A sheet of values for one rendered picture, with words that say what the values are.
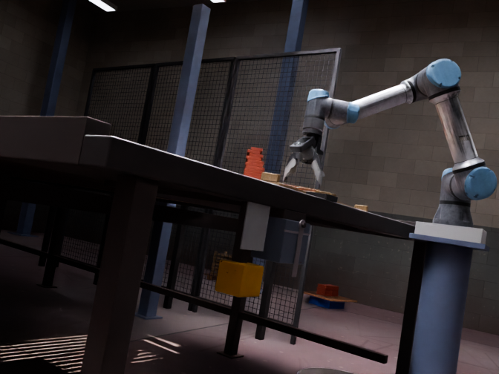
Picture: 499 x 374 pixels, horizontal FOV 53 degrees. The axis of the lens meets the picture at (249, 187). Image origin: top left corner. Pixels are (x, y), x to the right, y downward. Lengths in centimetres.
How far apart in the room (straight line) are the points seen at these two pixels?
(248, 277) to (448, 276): 102
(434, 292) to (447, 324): 13
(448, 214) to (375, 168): 501
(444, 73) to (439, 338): 99
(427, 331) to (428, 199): 486
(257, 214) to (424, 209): 566
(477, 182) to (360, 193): 515
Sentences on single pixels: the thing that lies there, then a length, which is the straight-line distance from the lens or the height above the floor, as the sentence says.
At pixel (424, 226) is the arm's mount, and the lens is 205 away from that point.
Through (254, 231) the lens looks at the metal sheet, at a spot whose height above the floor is 78.
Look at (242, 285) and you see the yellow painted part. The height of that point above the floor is 65.
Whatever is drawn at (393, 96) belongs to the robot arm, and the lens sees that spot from 209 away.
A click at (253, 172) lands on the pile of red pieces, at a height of 109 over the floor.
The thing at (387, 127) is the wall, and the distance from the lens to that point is 716.
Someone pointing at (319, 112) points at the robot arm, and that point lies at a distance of 186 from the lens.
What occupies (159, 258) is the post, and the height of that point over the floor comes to 44.
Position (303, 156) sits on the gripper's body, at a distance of 183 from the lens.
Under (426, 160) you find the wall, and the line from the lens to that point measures 696.
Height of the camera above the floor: 80
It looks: 4 degrees up
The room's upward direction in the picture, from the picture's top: 10 degrees clockwise
